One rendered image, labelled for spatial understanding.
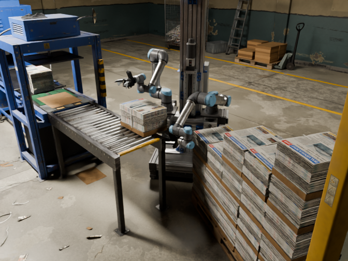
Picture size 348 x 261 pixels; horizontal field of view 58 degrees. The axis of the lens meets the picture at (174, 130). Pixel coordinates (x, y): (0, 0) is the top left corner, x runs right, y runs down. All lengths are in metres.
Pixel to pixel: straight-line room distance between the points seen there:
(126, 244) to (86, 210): 0.65
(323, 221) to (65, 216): 2.55
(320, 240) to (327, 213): 0.13
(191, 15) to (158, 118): 1.11
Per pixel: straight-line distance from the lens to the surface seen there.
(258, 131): 2.48
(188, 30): 3.38
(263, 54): 8.88
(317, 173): 1.75
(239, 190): 2.39
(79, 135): 3.09
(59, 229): 3.27
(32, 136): 3.77
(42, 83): 4.44
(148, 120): 2.87
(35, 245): 3.19
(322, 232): 1.47
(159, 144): 2.91
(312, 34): 9.41
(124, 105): 3.04
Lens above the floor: 2.10
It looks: 25 degrees down
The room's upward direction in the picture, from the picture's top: straight up
